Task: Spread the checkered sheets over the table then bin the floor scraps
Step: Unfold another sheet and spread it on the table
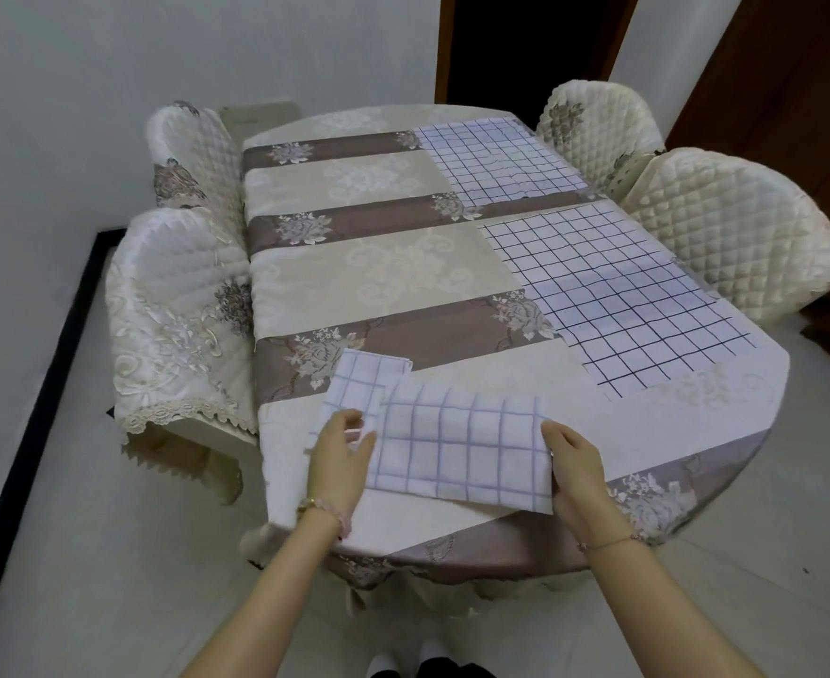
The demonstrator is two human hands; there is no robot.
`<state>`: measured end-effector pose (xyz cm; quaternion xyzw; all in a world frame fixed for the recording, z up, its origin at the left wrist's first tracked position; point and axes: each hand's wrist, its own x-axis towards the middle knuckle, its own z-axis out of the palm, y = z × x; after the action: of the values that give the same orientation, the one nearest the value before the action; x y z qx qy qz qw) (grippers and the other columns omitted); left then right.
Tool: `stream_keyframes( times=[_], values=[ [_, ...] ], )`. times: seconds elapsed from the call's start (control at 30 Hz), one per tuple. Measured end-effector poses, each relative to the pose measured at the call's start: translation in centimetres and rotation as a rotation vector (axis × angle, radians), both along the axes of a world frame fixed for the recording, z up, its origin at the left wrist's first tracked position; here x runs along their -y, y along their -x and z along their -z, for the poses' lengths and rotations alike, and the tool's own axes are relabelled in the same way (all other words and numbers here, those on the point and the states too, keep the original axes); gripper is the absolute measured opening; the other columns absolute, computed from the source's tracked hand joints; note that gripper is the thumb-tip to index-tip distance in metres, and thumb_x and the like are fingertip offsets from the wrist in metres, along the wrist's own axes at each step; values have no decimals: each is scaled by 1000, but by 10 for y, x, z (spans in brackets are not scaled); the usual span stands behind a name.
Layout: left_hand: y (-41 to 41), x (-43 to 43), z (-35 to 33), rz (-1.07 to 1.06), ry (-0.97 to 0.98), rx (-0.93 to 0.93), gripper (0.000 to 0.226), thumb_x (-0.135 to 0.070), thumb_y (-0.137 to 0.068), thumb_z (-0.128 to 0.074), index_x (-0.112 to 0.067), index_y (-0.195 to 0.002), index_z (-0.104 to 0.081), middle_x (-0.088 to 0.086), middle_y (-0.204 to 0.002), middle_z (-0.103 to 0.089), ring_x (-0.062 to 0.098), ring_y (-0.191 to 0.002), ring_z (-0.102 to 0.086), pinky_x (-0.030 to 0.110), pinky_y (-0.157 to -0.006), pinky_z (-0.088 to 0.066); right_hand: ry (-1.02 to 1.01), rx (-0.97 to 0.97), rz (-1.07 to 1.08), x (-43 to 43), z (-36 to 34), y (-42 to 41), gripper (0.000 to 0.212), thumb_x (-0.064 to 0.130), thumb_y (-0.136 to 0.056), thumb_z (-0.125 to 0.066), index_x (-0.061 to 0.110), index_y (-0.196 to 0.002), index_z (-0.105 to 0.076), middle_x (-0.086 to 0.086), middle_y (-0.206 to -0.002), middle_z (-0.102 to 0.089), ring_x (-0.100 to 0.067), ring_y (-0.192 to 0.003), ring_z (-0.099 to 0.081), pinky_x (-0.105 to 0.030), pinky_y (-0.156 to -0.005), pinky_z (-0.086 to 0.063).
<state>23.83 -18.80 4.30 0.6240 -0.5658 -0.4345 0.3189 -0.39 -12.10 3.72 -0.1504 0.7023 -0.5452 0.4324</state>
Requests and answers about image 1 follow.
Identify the person's right thumb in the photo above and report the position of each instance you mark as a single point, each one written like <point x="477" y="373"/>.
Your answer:
<point x="553" y="451"/>

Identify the beige brown floral tablecloth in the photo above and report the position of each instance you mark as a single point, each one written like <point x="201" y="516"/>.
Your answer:
<point x="387" y="268"/>

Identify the person's left thumb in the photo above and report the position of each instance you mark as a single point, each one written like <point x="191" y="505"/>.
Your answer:
<point x="367" y="453"/>

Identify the white blue-checked towel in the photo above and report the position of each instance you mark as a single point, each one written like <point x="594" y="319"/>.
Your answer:
<point x="457" y="451"/>
<point x="362" y="377"/>

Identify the black skirting board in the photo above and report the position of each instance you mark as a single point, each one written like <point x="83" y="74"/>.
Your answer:
<point x="40" y="416"/>

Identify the small white black-grid cloth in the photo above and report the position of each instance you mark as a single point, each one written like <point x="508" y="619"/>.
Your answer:
<point x="500" y="158"/>

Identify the person's right white shoe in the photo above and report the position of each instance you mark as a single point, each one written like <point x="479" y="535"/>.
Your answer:
<point x="436" y="658"/>

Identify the cream chair with floral cover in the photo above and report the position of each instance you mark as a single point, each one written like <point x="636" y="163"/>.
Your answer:
<point x="175" y="331"/>
<point x="196" y="162"/>

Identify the cream quilted chair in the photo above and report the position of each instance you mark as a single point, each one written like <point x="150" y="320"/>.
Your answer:
<point x="591" y="126"/>
<point x="733" y="232"/>

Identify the person's white shoe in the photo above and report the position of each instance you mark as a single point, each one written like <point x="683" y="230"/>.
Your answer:
<point x="387" y="665"/>
<point x="436" y="658"/>

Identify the person's left forearm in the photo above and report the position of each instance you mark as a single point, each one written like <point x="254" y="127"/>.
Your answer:
<point x="266" y="593"/>

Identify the folded white blue-checked towel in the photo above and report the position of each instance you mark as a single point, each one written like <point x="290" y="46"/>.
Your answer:
<point x="362" y="377"/>

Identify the person's left white shoe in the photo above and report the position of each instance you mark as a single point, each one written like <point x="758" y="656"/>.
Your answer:
<point x="387" y="665"/>

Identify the brown wooden door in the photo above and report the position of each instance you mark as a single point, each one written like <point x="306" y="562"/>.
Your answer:
<point x="782" y="84"/>

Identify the person's left hand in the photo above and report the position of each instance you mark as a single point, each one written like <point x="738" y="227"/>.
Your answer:
<point x="334" y="465"/>

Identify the large white black-grid cloth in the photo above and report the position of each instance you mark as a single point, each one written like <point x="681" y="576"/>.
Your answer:
<point x="613" y="296"/>

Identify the person's right hand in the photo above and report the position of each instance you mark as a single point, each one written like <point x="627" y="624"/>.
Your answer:
<point x="581" y="480"/>

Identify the person's right forearm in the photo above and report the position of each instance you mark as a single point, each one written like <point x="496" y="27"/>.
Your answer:
<point x="641" y="607"/>

